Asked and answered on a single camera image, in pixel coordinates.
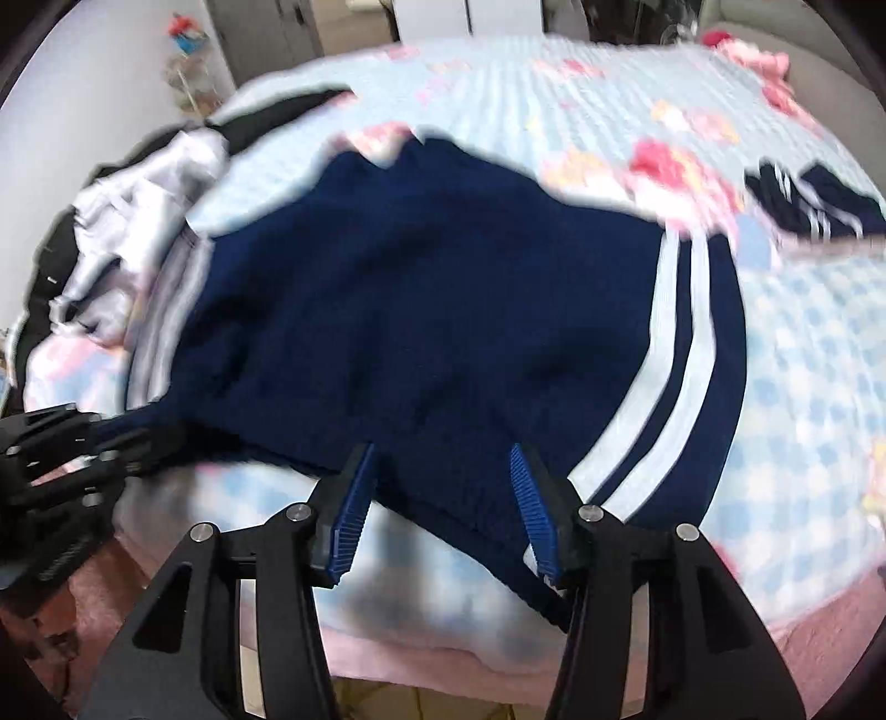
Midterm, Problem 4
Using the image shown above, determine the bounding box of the grey cabinet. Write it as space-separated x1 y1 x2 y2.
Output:
206 0 328 85

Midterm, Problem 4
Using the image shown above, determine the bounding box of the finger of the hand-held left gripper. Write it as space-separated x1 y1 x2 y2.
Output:
65 408 167 486

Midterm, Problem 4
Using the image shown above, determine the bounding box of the white and black clothes pile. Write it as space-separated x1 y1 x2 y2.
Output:
14 83 358 390

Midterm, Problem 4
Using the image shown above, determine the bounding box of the navy sweater with white stripes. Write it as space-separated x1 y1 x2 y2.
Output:
128 137 750 632

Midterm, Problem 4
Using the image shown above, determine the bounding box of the grey bed headboard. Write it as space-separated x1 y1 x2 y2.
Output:
720 0 869 143

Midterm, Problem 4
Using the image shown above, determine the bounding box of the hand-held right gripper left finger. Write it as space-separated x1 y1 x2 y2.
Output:
79 441 376 720

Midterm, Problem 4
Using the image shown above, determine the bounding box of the white shelf rack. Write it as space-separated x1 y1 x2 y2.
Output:
164 52 231 116

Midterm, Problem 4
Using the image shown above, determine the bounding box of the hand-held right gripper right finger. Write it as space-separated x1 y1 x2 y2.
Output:
509 441 807 720

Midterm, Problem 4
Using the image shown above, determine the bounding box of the pink plush toy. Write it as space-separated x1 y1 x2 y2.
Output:
713 34 791 79

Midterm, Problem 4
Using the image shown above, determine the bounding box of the doll with red hat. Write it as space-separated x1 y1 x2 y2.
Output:
169 14 210 54

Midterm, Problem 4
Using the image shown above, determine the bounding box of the white wardrobe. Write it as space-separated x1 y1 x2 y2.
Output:
393 0 549 44

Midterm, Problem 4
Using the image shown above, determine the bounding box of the blue checked printed blanket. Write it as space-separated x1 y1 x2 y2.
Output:
20 31 886 693

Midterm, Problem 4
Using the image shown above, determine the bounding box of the folded navy striped garment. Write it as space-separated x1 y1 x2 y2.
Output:
743 161 886 243

